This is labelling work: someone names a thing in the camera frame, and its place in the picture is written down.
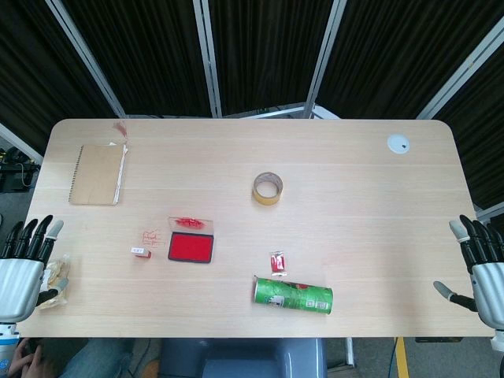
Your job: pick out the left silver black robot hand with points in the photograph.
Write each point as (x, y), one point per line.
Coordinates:
(17, 281)

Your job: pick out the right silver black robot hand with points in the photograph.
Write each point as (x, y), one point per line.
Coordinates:
(490, 287)

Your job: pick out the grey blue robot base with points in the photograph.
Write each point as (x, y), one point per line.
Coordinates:
(240, 360)

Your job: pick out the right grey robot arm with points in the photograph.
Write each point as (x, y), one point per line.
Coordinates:
(499, 338)

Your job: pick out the red ink pad black tray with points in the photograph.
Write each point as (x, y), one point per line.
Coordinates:
(190, 247)

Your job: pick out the clear bag of chips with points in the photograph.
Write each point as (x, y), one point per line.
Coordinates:
(59, 269)

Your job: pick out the black desk control panel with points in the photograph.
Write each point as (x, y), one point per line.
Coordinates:
(439, 339)

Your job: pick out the dark background equipment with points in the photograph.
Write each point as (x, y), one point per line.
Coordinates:
(13, 169)

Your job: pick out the brown kraft spiral notebook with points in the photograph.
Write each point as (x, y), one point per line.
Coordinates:
(96, 175)

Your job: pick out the white table leg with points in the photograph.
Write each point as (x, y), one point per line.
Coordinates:
(349, 352)

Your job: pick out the red tassel bookmark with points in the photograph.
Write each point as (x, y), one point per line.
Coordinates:
(120, 130)

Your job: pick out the green chips can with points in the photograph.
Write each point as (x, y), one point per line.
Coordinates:
(293, 297)

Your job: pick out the red sauce packet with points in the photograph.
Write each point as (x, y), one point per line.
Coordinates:
(278, 262)

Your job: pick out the brown tape roll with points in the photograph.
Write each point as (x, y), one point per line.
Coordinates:
(267, 197)

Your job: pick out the grey partition frame post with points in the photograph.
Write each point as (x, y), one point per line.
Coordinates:
(88, 59)
(323, 59)
(208, 59)
(460, 75)

